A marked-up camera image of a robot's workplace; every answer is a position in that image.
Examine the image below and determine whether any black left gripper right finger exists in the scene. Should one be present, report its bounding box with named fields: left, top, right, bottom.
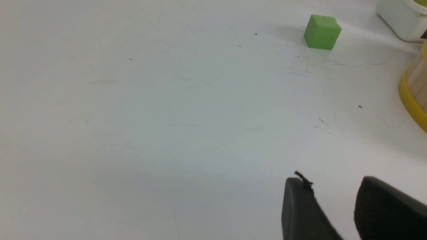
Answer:
left=354, top=176, right=427, bottom=240

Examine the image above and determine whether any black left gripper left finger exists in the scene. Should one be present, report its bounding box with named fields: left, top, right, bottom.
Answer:
left=282, top=171, right=343, bottom=240

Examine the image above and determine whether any yellow bamboo steamer basket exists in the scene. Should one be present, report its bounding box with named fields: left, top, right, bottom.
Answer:
left=398, top=41, right=427, bottom=132

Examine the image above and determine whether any white box with green lid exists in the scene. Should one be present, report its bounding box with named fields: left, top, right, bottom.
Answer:
left=376, top=0, right=427, bottom=43

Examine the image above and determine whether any green foam cube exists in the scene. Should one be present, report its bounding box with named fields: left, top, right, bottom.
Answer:
left=304, top=15, right=342, bottom=50

